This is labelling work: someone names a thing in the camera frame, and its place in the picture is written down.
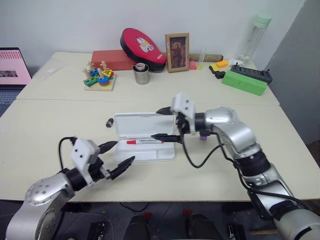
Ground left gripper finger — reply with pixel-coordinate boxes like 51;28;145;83
109;156;136;181
97;141;119;155

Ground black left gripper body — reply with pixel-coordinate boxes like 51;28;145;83
88;156;114;183

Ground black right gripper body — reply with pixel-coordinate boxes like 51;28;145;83
175;113;193;136

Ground red white marker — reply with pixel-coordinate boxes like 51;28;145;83
125;139;166;146

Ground white plastic pencil case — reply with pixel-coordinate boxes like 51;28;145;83
113;112;177;163

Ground steel cup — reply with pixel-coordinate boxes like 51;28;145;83
132;64;151;86

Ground colourful wooden stacking toy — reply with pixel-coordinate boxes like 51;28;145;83
82;60;118;92

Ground clear plastic tube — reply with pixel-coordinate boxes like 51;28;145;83
199;47;207;67

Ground brown rolled mat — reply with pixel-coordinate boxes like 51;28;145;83
188;52;224;62

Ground red black boxing pad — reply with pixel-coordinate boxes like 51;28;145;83
119;27;168;74

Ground green rectangular box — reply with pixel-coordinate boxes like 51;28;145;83
221;70;269;97

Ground red rectangular box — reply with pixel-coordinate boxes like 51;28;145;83
90;49;131;72

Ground white crumpled paper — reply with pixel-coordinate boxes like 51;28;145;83
228;57;245;67

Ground black rack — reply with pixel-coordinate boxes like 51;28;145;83
229;64;274;85

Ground clear plastic bag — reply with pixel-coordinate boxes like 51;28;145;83
33;59;69;81

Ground clear bottle green lid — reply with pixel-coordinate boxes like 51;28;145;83
236;14;273;61

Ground open laptop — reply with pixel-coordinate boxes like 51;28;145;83
0;47;33;118

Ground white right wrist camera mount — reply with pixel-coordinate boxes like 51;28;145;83
170;92;198;134

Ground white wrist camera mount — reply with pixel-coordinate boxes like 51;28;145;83
70;137;101;188
170;92;198;134

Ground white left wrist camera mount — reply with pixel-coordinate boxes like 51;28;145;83
70;137;101;188

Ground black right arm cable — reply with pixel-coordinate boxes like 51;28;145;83
179;133;252;195

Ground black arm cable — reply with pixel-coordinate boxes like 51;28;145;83
179;133;252;195
58;136;77;173

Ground black cable under table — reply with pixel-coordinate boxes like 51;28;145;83
119;202;150;213

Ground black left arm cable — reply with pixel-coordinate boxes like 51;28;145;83
58;136;77;173

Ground wooden picture frame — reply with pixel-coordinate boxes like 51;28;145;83
164;32;191;74

